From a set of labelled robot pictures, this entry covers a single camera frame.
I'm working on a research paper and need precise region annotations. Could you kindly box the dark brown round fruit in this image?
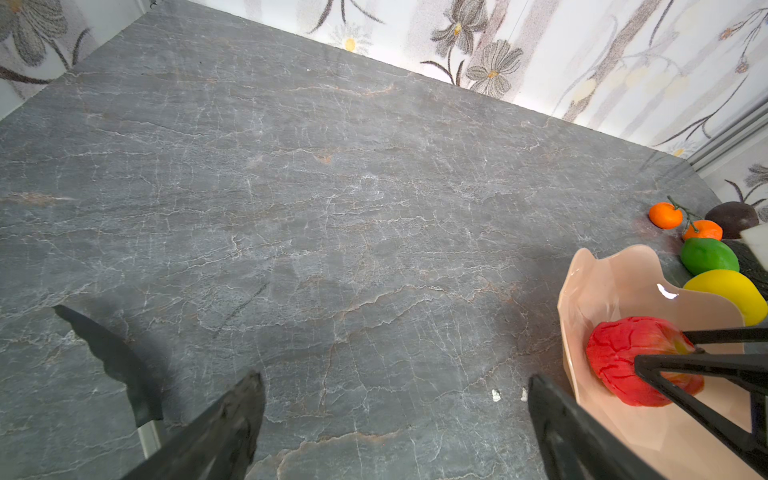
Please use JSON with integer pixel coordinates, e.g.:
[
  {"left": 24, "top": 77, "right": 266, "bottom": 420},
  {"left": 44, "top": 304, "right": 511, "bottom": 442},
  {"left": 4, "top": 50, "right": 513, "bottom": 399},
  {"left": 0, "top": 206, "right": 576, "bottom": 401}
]
[{"left": 705, "top": 201, "right": 759, "bottom": 239}]

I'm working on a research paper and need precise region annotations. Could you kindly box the pink scalloped fruit bowl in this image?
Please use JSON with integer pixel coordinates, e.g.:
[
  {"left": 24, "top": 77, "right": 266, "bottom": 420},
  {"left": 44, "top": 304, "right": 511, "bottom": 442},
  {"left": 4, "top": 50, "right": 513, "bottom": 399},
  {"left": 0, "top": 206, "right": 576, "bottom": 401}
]
[{"left": 558, "top": 245, "right": 767, "bottom": 479}]

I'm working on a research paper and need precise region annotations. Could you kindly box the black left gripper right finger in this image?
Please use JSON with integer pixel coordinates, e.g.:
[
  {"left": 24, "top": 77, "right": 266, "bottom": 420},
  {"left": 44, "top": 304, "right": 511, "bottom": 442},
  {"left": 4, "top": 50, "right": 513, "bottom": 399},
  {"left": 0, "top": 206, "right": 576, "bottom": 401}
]
[{"left": 528, "top": 374, "right": 662, "bottom": 479}]

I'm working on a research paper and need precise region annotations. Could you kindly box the green fake lime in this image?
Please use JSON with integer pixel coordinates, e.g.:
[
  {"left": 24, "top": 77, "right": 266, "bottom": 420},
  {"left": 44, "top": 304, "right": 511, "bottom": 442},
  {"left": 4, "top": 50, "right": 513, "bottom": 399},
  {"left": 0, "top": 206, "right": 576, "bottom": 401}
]
[{"left": 680, "top": 238, "right": 740, "bottom": 276}]

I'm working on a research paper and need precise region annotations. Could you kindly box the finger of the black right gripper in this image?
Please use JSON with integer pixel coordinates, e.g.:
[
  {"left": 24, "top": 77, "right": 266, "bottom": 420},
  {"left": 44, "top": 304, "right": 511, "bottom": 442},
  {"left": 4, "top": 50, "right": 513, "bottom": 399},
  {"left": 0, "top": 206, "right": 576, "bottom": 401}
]
[
  {"left": 635, "top": 353, "right": 767, "bottom": 477},
  {"left": 683, "top": 327, "right": 768, "bottom": 345}
]

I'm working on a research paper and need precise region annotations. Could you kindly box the yellow fake lemon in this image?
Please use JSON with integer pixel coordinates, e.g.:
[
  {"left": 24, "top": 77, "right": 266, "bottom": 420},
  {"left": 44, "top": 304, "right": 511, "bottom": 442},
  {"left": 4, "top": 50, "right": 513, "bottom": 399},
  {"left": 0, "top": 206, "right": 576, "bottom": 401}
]
[{"left": 683, "top": 269, "right": 767, "bottom": 327}]

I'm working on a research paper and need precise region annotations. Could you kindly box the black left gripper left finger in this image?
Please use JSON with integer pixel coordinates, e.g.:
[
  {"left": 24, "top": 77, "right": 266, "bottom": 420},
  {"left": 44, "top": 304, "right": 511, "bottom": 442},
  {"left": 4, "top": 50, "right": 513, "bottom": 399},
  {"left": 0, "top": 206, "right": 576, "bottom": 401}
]
[{"left": 125, "top": 370, "right": 266, "bottom": 480}]

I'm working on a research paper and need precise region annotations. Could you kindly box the dark fake avocado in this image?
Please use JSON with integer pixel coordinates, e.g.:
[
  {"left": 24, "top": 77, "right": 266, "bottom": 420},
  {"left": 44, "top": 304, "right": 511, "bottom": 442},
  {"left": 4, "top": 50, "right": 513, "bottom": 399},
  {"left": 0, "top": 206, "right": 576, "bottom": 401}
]
[{"left": 723, "top": 239, "right": 768, "bottom": 299}]

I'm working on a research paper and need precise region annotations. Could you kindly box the small orange tangerine with stem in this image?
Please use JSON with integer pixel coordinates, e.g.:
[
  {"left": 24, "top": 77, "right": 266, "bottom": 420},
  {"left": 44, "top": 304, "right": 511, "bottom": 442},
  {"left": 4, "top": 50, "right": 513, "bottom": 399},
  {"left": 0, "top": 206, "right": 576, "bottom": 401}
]
[{"left": 648, "top": 197, "right": 690, "bottom": 230}]

